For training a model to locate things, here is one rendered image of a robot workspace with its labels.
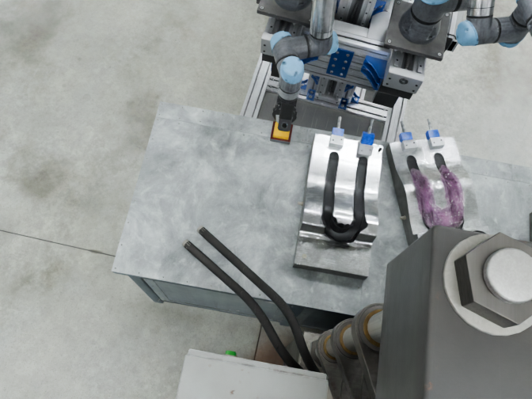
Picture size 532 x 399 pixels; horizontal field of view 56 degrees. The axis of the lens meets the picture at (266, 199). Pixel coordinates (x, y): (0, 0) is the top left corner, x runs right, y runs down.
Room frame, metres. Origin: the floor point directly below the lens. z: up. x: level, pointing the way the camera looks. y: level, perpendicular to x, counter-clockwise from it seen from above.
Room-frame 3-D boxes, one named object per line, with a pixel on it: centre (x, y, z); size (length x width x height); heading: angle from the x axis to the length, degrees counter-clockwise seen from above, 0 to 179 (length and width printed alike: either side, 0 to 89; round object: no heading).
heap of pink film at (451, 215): (0.74, -0.62, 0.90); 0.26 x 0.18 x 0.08; 15
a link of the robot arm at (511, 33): (1.13, -0.67, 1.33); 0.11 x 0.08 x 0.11; 108
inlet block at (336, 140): (0.94, -0.23, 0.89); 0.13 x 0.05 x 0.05; 177
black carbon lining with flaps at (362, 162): (0.68, -0.28, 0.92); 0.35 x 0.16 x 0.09; 178
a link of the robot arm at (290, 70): (0.97, -0.02, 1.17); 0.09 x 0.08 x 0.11; 22
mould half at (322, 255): (0.67, -0.27, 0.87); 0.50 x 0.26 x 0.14; 178
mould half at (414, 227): (0.74, -0.63, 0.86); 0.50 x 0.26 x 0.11; 15
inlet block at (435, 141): (1.01, -0.60, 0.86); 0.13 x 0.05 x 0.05; 15
